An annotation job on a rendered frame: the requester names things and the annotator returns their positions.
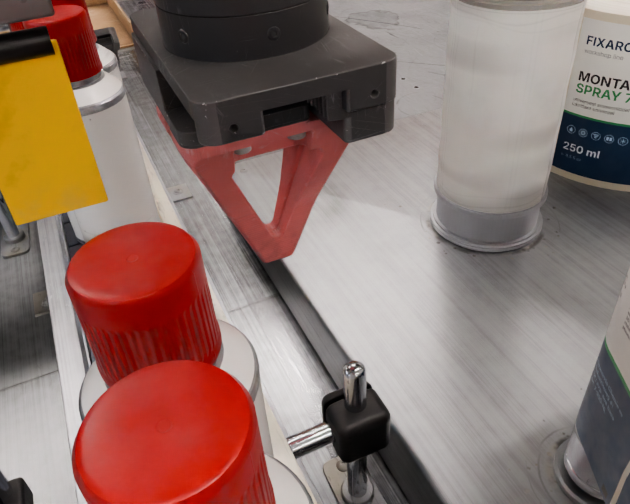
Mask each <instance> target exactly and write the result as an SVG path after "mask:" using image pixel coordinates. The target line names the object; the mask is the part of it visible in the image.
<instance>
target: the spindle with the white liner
mask: <svg viewBox="0 0 630 504"><path fill-rule="evenodd" d="M586 3H587V0H450V20H449V32H448V40H447V51H446V72H445V85H444V94H443V105H442V127H441V136H440V145H439V154H438V173H437V174H436V176H435V180H434V189H435V192H436V194H437V199H436V201H435V202H434V203H433V205H432V207H431V214H430V218H431V222H432V225H433V227H434V228H435V229H436V231H437V232H438V233H439V234H440V235H441V236H443V237H444V238H445V239H447V240H449V241H450V242H452V243H454V244H456V245H459V246H461V247H464V248H467V249H471V250H476V251H483V252H503V251H509V250H514V249H517V248H521V247H523V246H525V245H527V244H529V243H531V242H532V241H534V240H535V239H536V238H537V237H538V235H539V234H540V232H541V229H542V225H543V218H542V215H541V212H540V211H539V210H540V207H541V206H542V205H543V204H544V203H545V201H546V199H547V195H548V185H547V182H548V178H549V174H550V171H551V167H552V162H553V157H554V151H555V146H556V140H557V135H558V131H559V127H560V124H561V120H562V115H563V110H564V105H565V100H566V94H567V88H568V83H569V79H570V75H571V71H572V67H573V63H574V59H575V55H576V50H577V44H578V38H579V32H580V28H581V23H582V19H583V14H584V11H585V7H586Z"/></svg>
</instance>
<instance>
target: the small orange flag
mask: <svg viewBox="0 0 630 504"><path fill-rule="evenodd" d="M0 190H1V193H2V195H3V197H4V199H5V201H6V204H7V206H8V208H9V210H10V212H11V215H12V217H13V219H14V221H15V223H16V225H21V224H25V223H29V222H32V221H36V220H40V219H43V218H47V217H51V216H55V215H58V214H62V213H66V212H69V211H73V210H77V209H80V208H84V207H88V206H91V205H95V204H99V203H103V202H106V201H108V197H107V194H106V190H105V187H104V184H103V181H102V178H101V175H100V172H99V169H98V166H97V163H96V160H95V157H94V154H93V151H92V147H91V144H90V141H89V138H88V135H87V132H86V129H85V126H84V123H83V120H82V117H81V114H80V111H79V108H78V104H77V101H76V98H75V95H74V92H73V89H72V86H71V83H70V80H69V77H68V74H67V71H66V68H65V64H64V61H63V58H62V55H61V52H60V49H59V46H58V43H57V40H56V39H52V40H51V39H50V36H49V33H48V30H47V27H46V26H41V27H35V28H30V29H24V30H19V31H13V32H8V33H2V34H0Z"/></svg>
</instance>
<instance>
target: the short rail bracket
mask: <svg viewBox="0 0 630 504"><path fill-rule="evenodd" d="M321 409H322V422H325V421H328V422H329V424H330V426H331V428H332V430H333V432H334V435H335V440H336V442H335V443H334V444H332V445H333V447H334V449H335V450H336V452H337V454H338V456H339V458H340V459H341V460H342V461H343V462H345V463H347V483H348V492H349V494H350V495H351V496H353V497H356V498H360V497H362V496H364V495H365V494H366V492H367V456H368V455H370V454H372V453H374V452H377V451H379V450H381V449H383V448H385V447H387V445H388V444H389V442H390V422H391V415H390V412H389V410H388V409H387V407H386V406H385V404H384V403H383V401H382V400H381V399H380V397H379V396H378V394H377V393H376V391H375V390H374V389H372V386H371V384H370V383H369V382H367V381H366V368H365V366H364V364H363V363H362V362H360V361H357V360H352V361H349V362H347V363H346V364H345V365H344V367H343V388H341V389H338V390H336V391H333V392H331V393H328V394H326V395H325V396H324V397H323V398H322V401H321Z"/></svg>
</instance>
